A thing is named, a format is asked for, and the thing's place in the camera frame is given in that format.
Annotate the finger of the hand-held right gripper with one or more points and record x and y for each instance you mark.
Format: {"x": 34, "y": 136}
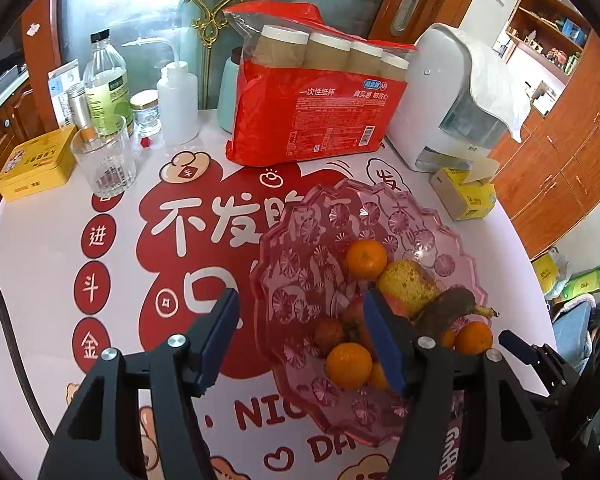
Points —
{"x": 519, "y": 345}

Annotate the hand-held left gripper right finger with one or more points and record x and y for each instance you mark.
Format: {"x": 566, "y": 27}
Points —
{"x": 382, "y": 345}

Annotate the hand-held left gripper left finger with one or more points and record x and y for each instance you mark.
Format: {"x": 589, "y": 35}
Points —
{"x": 220, "y": 340}

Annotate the small tangerine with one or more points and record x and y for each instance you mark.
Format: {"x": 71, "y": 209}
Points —
{"x": 447, "y": 340}
{"x": 377, "y": 377}

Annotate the red apple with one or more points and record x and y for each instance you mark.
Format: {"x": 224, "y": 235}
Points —
{"x": 354, "y": 312}

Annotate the dark red lychee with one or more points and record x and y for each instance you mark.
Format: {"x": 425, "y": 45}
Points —
{"x": 329, "y": 335}

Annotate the yellow pear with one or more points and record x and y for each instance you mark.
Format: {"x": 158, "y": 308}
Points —
{"x": 412, "y": 280}

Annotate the overripe brown banana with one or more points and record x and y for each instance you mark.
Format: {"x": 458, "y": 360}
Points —
{"x": 445, "y": 307}

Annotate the pink glass fruit plate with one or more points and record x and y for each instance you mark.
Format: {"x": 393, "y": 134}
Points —
{"x": 305, "y": 260}

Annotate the blue cloth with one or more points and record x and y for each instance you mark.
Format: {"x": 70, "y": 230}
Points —
{"x": 570, "y": 320}

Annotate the yellow plastic bag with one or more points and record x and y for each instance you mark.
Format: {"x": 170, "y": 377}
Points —
{"x": 547, "y": 272}

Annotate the green package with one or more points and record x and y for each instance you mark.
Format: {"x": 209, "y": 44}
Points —
{"x": 582, "y": 282}

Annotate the yellow tissue box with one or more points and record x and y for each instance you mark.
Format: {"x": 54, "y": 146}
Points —
{"x": 467, "y": 200}

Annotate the printed red white tablecloth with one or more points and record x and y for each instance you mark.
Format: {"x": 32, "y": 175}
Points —
{"x": 180, "y": 185}

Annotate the clear drinking glass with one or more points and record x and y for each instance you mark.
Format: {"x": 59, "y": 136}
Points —
{"x": 102, "y": 165}

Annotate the small red cap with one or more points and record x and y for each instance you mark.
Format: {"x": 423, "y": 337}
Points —
{"x": 144, "y": 141}

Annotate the red paper cup package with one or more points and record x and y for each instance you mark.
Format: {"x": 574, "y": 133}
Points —
{"x": 320, "y": 125}

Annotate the small glass jar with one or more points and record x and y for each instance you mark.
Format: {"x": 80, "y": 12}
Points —
{"x": 146, "y": 115}

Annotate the white wash bottle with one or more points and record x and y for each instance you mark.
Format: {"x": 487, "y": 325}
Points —
{"x": 177, "y": 105}

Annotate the pale teal container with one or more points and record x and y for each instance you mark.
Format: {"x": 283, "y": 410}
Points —
{"x": 226, "y": 95}

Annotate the white countertop appliance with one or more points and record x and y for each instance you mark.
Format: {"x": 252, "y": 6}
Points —
{"x": 430, "y": 100}

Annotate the yellow tin box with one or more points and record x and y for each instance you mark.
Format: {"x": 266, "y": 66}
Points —
{"x": 35, "y": 165}

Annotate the white cloth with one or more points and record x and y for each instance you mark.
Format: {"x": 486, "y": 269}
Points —
{"x": 495, "y": 80}

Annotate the clear bottle green label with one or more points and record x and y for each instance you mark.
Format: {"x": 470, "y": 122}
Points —
{"x": 107, "y": 95}

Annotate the silver metal can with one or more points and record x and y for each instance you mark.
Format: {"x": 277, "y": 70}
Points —
{"x": 77, "y": 107}

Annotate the white paper box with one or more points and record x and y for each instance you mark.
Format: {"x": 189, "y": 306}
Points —
{"x": 62, "y": 87}

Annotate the wooden counter cabinet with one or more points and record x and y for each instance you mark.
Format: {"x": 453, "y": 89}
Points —
{"x": 5, "y": 125}

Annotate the wooden display shelf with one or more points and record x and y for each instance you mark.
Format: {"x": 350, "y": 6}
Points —
{"x": 545, "y": 25}

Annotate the gold door ornament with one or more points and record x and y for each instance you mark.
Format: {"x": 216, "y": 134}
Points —
{"x": 210, "y": 0}

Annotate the frosted glass door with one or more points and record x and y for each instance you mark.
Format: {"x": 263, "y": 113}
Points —
{"x": 130, "y": 10}

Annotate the wooden wall cabinet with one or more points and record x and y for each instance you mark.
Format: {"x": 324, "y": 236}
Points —
{"x": 570, "y": 150}

